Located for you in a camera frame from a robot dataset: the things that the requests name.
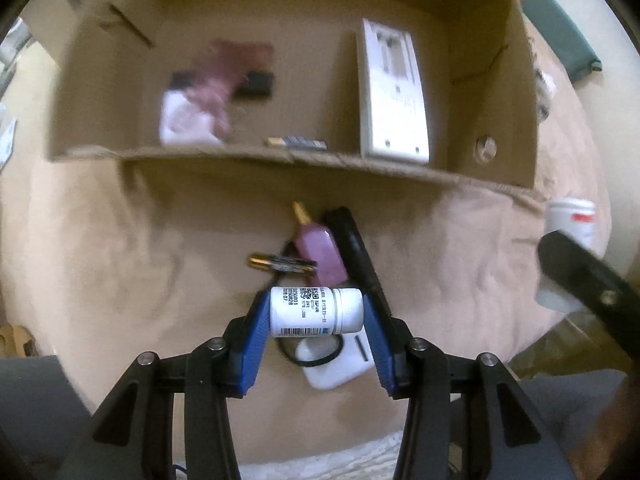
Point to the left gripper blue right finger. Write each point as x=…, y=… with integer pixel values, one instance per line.
x=382, y=338

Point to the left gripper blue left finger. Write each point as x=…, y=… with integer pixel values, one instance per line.
x=250, y=346

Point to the white bottle barcode label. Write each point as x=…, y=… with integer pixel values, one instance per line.
x=302, y=312

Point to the white pill bottle red label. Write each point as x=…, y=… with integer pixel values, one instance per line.
x=572, y=222

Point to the gold black AA battery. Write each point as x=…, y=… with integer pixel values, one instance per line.
x=298, y=143

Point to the white battery charger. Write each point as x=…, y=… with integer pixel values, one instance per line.
x=393, y=122

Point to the white USB charger cube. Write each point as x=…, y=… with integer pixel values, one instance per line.
x=184, y=123

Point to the pink perfume bottle gold cap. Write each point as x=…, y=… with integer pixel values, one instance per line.
x=315, y=242

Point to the black-patterned fuzzy blanket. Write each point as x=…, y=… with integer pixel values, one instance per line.
x=545, y=91

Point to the teal cushion with orange stripe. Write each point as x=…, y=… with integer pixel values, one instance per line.
x=563, y=37

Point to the brown cardboard box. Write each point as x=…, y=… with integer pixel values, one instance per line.
x=473, y=55

